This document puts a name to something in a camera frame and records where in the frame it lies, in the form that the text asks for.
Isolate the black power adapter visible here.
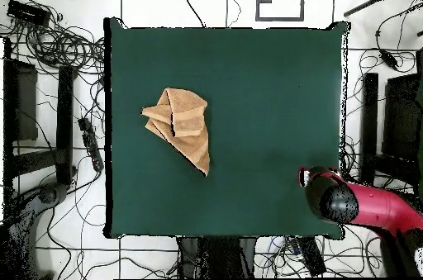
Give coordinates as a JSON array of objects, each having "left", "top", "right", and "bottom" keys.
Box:
[{"left": 379, "top": 50, "right": 399, "bottom": 70}]

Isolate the black power strip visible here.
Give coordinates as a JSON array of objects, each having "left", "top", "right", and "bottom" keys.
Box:
[{"left": 78, "top": 116, "right": 104, "bottom": 173}]

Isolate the tan terry towel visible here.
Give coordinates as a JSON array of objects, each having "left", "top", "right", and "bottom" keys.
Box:
[{"left": 140, "top": 87, "right": 212, "bottom": 178}]

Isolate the thick black floor cable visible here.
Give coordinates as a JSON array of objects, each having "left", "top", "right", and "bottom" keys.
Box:
[{"left": 173, "top": 0, "right": 207, "bottom": 28}]

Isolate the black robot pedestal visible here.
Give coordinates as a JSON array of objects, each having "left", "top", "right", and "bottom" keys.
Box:
[{"left": 177, "top": 236, "right": 257, "bottom": 279}]

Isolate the tangled black cable pile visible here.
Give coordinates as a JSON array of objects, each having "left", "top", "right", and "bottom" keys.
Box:
[{"left": 9, "top": 0, "right": 105, "bottom": 74}]

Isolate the dark green table cloth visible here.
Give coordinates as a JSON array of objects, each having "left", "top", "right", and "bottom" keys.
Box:
[{"left": 102, "top": 17, "right": 351, "bottom": 240}]

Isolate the black metal stand frame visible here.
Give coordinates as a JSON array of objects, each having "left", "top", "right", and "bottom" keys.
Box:
[
  {"left": 2, "top": 36, "right": 78, "bottom": 188},
  {"left": 359, "top": 48, "right": 423, "bottom": 192}
]

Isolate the grey curved floor base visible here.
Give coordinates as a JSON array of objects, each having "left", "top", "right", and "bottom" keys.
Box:
[{"left": 0, "top": 182, "right": 70, "bottom": 279}]

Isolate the black floor box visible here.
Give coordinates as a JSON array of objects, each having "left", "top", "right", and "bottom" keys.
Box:
[{"left": 290, "top": 236, "right": 326, "bottom": 278}]

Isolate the thin black floor cable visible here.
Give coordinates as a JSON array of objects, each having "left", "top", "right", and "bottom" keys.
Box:
[{"left": 226, "top": 0, "right": 242, "bottom": 28}]

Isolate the black electronics box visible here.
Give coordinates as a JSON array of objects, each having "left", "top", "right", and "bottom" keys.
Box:
[{"left": 7, "top": 0, "right": 51, "bottom": 26}]

